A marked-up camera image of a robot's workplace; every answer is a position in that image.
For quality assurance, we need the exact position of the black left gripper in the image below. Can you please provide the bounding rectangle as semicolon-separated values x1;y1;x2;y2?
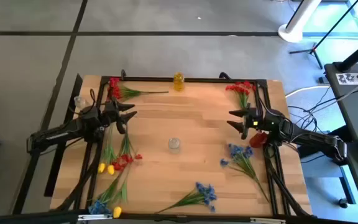
103;98;138;135

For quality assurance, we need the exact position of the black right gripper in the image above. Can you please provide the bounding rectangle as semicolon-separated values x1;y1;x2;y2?
226;106;262;141

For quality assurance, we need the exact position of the red artificial flower bunch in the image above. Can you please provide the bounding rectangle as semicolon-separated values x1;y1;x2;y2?
107;77;170;102
112;124;143;171
225;80;257;110

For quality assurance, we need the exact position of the blue artificial flower bunch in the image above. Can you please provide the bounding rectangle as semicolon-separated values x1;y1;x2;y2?
88;169;127;215
157;182;218;215
219;143;270;203

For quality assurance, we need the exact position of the red glass vase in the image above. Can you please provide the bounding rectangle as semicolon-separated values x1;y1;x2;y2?
249;132;269;149

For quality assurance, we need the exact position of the yellow glass vase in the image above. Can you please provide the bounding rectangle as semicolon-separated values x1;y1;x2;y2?
173;72;185;93

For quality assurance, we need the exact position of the floor stand with white base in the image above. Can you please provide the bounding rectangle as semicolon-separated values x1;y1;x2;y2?
277;0;323;44

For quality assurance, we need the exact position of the black tripod light stand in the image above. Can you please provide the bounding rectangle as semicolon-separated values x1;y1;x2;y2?
289;0;358;70

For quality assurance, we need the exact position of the dark grey desk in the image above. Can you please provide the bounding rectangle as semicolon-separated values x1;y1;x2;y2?
324;62;358;223

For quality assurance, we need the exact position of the white printed label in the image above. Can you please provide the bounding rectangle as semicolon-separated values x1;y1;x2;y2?
336;72;358;85

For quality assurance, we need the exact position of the black overhead beam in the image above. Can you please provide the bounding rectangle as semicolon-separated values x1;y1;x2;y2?
0;208;358;224

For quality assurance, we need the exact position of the black pole on desk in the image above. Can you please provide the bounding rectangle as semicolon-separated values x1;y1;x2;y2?
334;32;358;72

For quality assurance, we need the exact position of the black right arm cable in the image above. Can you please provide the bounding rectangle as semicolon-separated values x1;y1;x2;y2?
258;98;276;118

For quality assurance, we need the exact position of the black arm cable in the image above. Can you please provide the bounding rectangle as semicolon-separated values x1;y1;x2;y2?
258;98;276;118
88;88;98;108

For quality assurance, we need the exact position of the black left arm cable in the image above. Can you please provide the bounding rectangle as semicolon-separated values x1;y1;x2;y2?
88;88;98;108

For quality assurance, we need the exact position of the black floor cable bundle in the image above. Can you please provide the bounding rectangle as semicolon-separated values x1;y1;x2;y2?
287;86;344;134

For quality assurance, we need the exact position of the white floor cable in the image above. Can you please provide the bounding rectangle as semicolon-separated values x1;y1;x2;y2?
285;84;331;99

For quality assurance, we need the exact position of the grey desk cable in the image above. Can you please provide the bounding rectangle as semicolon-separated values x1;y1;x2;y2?
333;70;358;103

